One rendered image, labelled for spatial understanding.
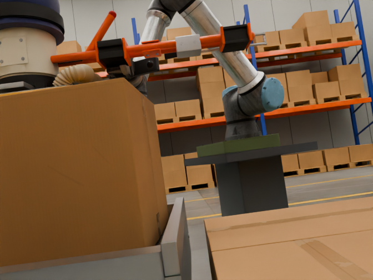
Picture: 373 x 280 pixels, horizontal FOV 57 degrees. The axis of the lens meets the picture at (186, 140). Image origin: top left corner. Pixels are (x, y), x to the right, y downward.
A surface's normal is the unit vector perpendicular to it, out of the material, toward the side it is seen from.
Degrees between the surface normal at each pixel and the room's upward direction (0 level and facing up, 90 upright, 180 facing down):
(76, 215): 90
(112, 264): 90
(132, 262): 90
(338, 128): 90
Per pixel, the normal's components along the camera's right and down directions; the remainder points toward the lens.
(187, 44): 0.00, -0.06
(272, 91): 0.58, -0.06
